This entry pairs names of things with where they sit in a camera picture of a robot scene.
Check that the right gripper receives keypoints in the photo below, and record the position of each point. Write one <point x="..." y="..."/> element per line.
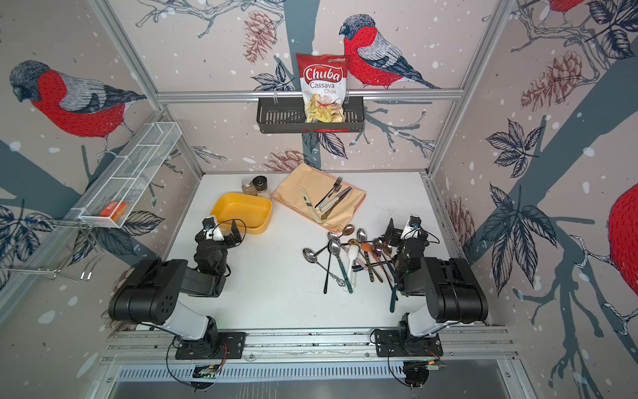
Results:
<point x="396" y="236"/>

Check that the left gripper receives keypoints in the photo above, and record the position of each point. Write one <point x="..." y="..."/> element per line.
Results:
<point x="236" y="238"/>

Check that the yellow plastic storage box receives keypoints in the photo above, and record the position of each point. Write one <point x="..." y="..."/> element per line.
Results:
<point x="255" y="211"/>

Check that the white plastic spoon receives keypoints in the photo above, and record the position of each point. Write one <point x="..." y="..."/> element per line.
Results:
<point x="352" y="254"/>

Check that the copper rose gold spoon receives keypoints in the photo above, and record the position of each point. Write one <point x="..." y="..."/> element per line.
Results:
<point x="348" y="230"/>

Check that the green handled steel spoon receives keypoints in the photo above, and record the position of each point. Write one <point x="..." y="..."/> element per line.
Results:
<point x="335" y="249"/>

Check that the blue metal spoon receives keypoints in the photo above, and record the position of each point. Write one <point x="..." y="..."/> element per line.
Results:
<point x="328" y="272"/>

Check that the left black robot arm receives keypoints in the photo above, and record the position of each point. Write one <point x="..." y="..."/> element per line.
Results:
<point x="150" y="295"/>

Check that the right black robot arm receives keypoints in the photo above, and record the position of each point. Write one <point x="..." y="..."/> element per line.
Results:
<point x="451" y="291"/>

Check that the orange plastic spoon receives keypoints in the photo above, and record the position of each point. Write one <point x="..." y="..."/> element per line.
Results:
<point x="377" y="259"/>

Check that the orange box on shelf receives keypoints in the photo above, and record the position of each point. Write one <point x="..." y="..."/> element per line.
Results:
<point x="114" y="211"/>

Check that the glass spice jar brown contents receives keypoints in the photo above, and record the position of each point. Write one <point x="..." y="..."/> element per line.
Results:
<point x="248" y="187"/>

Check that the glass spice jar black lid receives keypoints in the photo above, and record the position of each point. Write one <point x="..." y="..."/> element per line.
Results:
<point x="260" y="184"/>

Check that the beige cloth napkin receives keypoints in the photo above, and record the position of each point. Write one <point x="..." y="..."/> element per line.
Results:
<point x="317" y="184"/>

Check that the red cassava chips bag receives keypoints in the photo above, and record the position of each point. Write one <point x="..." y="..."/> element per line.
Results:
<point x="324" y="86"/>

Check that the pink handled steel spoon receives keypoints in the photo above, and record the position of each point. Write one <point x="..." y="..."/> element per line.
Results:
<point x="363" y="240"/>

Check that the dark green handled spoon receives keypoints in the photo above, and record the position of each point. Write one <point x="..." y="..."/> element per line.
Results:
<point x="393" y="297"/>

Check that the cream handled knife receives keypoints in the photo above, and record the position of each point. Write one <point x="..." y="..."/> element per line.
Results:
<point x="310" y="206"/>

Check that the white wire shelf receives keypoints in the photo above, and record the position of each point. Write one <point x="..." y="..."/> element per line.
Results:
<point x="133" y="173"/>

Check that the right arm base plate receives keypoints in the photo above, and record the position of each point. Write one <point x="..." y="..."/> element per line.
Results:
<point x="389" y="343"/>

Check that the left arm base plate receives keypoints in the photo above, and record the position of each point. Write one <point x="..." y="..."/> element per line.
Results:
<point x="223" y="345"/>

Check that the aluminium frame rail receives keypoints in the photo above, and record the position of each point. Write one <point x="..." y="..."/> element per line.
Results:
<point x="313" y="345"/>

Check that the wire hook rack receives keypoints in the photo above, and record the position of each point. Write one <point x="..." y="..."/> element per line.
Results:
<point x="49" y="248"/>

